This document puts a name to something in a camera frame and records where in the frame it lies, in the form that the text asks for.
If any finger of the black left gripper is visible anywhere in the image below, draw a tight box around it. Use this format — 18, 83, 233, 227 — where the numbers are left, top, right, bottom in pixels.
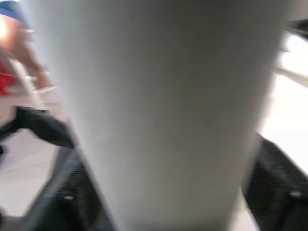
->
15, 107, 75, 147

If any white plastic table leg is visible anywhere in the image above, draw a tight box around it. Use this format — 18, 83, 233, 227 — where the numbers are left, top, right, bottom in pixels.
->
24, 0, 291, 231

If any red fabric strap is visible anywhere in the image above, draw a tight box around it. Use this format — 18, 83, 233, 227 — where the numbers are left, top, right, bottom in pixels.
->
0, 56, 14, 96

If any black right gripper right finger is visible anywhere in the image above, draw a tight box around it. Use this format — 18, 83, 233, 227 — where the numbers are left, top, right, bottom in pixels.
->
244, 134, 308, 231

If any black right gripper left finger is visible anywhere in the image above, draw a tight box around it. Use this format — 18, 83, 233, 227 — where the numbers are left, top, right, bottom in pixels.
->
24, 144, 116, 231

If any person in blue shorts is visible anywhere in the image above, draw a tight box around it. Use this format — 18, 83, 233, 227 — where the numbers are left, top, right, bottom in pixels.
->
0, 0, 58, 94

